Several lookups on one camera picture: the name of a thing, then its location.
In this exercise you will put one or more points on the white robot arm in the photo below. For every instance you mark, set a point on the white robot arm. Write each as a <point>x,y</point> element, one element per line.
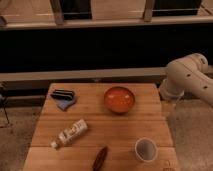
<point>187,74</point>

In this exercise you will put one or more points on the white ceramic cup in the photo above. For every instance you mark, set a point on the white ceramic cup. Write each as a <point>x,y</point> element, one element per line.
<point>145,150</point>

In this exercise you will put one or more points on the orange bowl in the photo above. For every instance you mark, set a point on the orange bowl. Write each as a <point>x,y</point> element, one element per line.
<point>119,100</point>

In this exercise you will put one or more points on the black sponge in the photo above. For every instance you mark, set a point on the black sponge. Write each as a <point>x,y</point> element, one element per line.
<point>62,94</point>

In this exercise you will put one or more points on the white plastic bottle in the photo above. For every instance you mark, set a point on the white plastic bottle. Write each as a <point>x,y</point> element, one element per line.
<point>69,134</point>

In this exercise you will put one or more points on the dark red chili pepper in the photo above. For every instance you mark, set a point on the dark red chili pepper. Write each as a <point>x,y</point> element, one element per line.
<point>100,158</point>

